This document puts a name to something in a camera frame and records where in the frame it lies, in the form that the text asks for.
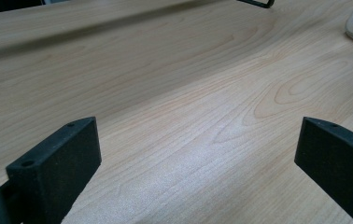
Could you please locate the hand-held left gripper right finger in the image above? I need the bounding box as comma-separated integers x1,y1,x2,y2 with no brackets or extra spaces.
293,116,353,224

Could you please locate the black metal frame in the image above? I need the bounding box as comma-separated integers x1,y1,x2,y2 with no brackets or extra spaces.
236,0,275,9

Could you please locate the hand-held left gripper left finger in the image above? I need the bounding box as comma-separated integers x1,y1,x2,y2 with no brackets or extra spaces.
6,116,103,224

